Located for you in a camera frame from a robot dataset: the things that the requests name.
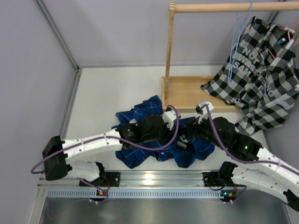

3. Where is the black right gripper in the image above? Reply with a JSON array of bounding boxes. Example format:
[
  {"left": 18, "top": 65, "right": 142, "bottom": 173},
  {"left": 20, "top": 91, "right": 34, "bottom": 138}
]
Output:
[{"left": 180, "top": 112, "right": 227, "bottom": 151}]

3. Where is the blue plaid shirt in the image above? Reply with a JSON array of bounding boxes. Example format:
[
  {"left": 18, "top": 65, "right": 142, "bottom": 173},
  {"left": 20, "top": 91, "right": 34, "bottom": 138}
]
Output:
[{"left": 112, "top": 95, "right": 215, "bottom": 169}]

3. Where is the light blue wire hanger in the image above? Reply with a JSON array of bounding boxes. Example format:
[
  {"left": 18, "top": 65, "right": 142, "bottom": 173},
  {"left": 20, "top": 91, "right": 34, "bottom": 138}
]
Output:
[{"left": 228, "top": 1, "right": 253, "bottom": 85}]

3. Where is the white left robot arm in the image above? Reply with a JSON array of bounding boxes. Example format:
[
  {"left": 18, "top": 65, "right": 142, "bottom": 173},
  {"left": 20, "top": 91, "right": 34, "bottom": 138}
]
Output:
[{"left": 42, "top": 112, "right": 178, "bottom": 186}]

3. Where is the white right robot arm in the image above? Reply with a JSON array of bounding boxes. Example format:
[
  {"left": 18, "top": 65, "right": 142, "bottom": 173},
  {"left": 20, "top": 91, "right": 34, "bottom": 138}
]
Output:
[{"left": 179, "top": 117, "right": 299, "bottom": 211}]

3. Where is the black white checkered shirt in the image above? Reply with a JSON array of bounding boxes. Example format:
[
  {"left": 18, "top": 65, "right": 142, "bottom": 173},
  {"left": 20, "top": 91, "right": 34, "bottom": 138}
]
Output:
[{"left": 201, "top": 17, "right": 299, "bottom": 135}]

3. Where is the wooden clothes rack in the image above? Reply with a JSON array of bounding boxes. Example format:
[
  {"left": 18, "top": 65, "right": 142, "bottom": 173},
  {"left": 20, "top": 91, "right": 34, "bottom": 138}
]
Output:
[{"left": 162, "top": 1, "right": 299, "bottom": 113}]

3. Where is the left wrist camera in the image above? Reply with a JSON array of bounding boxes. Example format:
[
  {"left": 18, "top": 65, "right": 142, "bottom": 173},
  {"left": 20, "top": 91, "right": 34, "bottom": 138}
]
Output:
[{"left": 162, "top": 110, "right": 177, "bottom": 130}]

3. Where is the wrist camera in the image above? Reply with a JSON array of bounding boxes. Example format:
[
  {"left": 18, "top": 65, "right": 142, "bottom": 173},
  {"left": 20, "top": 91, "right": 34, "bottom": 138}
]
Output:
[
  {"left": 195, "top": 100, "right": 214, "bottom": 116},
  {"left": 162, "top": 110, "right": 177, "bottom": 130}
]

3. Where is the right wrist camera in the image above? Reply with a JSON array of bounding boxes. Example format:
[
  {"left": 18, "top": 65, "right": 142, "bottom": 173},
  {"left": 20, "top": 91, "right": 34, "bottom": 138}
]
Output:
[{"left": 195, "top": 100, "right": 214, "bottom": 116}]

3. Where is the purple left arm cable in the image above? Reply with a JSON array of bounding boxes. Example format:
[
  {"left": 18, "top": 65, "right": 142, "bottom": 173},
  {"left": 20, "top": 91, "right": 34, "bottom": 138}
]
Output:
[{"left": 30, "top": 105, "right": 180, "bottom": 175}]

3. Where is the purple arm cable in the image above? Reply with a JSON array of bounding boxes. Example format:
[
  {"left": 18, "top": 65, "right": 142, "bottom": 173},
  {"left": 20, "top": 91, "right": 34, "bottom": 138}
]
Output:
[
  {"left": 200, "top": 104, "right": 299, "bottom": 178},
  {"left": 30, "top": 105, "right": 180, "bottom": 175}
]

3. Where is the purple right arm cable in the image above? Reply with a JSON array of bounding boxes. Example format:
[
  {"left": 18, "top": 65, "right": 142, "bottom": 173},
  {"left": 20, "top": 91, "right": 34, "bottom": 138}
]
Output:
[{"left": 200, "top": 104, "right": 299, "bottom": 178}]

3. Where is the aluminium mounting rail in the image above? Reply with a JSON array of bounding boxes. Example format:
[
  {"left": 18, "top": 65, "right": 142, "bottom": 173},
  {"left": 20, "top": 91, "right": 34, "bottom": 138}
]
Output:
[{"left": 38, "top": 169, "right": 289, "bottom": 188}]

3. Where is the slotted grey cable duct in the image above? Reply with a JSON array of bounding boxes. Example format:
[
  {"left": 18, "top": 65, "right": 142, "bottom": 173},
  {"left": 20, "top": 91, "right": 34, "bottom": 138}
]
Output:
[{"left": 46, "top": 189, "right": 234, "bottom": 199}]

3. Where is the aluminium frame post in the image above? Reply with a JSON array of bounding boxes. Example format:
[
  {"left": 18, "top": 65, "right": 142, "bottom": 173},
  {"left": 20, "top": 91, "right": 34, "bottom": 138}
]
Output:
[{"left": 35, "top": 0, "right": 82, "bottom": 138}]

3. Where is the pink wire hanger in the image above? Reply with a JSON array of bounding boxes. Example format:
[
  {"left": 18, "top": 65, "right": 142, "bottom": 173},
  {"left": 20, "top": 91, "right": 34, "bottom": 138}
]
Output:
[{"left": 274, "top": 19, "right": 299, "bottom": 46}]

